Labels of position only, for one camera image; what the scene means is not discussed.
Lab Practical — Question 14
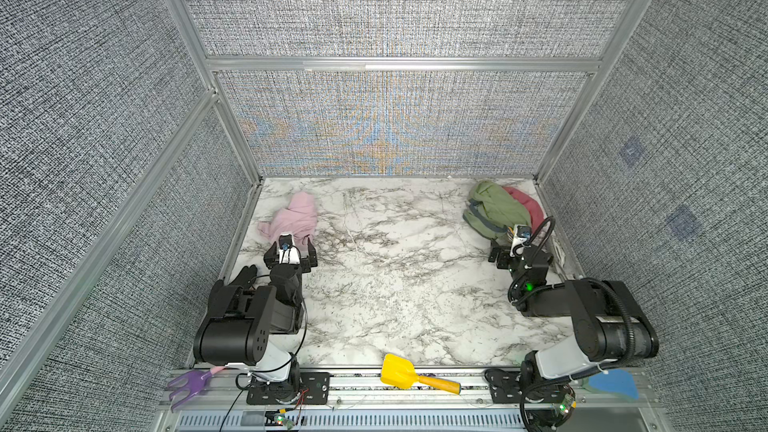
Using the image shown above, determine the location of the light pink ribbed cloth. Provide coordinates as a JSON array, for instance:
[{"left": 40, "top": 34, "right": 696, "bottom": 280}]
[{"left": 257, "top": 192, "right": 318, "bottom": 252}]

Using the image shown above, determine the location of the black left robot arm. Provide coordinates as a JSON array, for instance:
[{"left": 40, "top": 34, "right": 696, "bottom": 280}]
[{"left": 193, "top": 233, "right": 319, "bottom": 408}]

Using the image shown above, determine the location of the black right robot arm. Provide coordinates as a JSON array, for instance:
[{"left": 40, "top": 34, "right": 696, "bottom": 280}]
[{"left": 484, "top": 242, "right": 659, "bottom": 431}]

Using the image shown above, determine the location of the olive green cloth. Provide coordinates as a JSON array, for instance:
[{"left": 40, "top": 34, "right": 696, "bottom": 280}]
[{"left": 462, "top": 180, "right": 532, "bottom": 240}]

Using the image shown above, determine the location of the magenta red cloth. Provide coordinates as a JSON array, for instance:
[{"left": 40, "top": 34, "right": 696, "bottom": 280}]
[{"left": 503, "top": 186, "right": 545, "bottom": 230}]

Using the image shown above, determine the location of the blue plastic toy piece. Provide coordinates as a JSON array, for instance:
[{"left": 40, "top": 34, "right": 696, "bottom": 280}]
[{"left": 585, "top": 369, "right": 639, "bottom": 400}]

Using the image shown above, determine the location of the purple toy rake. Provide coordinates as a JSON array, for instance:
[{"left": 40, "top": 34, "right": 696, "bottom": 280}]
[{"left": 167, "top": 366, "right": 225, "bottom": 412}]

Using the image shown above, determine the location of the yellow toy shovel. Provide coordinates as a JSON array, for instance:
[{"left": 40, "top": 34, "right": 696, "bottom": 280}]
[{"left": 380, "top": 354, "right": 461, "bottom": 395}]

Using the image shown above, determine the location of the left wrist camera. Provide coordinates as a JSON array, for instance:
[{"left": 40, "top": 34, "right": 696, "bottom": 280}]
[{"left": 277, "top": 234, "right": 301, "bottom": 265}]

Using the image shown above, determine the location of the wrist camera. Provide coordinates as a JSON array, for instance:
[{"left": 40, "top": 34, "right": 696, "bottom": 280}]
[
  {"left": 508, "top": 224, "right": 533, "bottom": 257},
  {"left": 277, "top": 234, "right": 301, "bottom": 265}
]

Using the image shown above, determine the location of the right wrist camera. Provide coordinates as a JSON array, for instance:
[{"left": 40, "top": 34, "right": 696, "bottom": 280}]
[{"left": 508, "top": 224, "right": 533, "bottom": 257}]

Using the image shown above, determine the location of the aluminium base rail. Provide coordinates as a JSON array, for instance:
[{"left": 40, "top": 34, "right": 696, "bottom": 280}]
[{"left": 149, "top": 366, "right": 673, "bottom": 431}]

